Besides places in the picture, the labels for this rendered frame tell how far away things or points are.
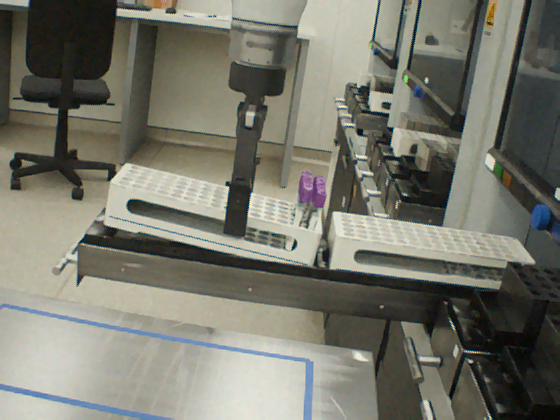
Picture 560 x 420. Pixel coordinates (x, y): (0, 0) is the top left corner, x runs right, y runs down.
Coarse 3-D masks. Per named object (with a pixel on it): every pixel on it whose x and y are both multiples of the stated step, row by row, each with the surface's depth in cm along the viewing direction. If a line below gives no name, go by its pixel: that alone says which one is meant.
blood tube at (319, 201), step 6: (318, 192) 92; (324, 192) 93; (318, 198) 92; (324, 198) 92; (318, 204) 92; (312, 210) 93; (318, 210) 92; (312, 216) 93; (318, 216) 93; (312, 222) 93; (306, 228) 94; (312, 228) 93
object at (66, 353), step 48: (0, 288) 74; (0, 336) 65; (48, 336) 67; (96, 336) 68; (144, 336) 70; (192, 336) 72; (240, 336) 73; (0, 384) 58; (48, 384) 59; (96, 384) 61; (144, 384) 62; (192, 384) 63; (240, 384) 65; (288, 384) 66; (336, 384) 67
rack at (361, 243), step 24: (336, 216) 101; (360, 216) 102; (336, 240) 94; (360, 240) 93; (384, 240) 95; (408, 240) 95; (432, 240) 97; (456, 240) 99; (480, 240) 101; (504, 240) 102; (336, 264) 95; (360, 264) 94; (384, 264) 101; (408, 264) 102; (432, 264) 104; (456, 264) 100; (480, 264) 101; (504, 264) 94
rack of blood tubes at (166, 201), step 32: (128, 192) 92; (160, 192) 94; (192, 192) 97; (224, 192) 99; (128, 224) 93; (160, 224) 93; (192, 224) 100; (256, 224) 93; (288, 224) 93; (320, 224) 97; (256, 256) 94; (288, 256) 94
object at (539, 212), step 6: (540, 204) 75; (534, 210) 76; (540, 210) 75; (546, 210) 75; (534, 216) 76; (540, 216) 74; (546, 216) 74; (534, 222) 76; (540, 222) 74; (546, 222) 74; (534, 228) 76; (540, 228) 75
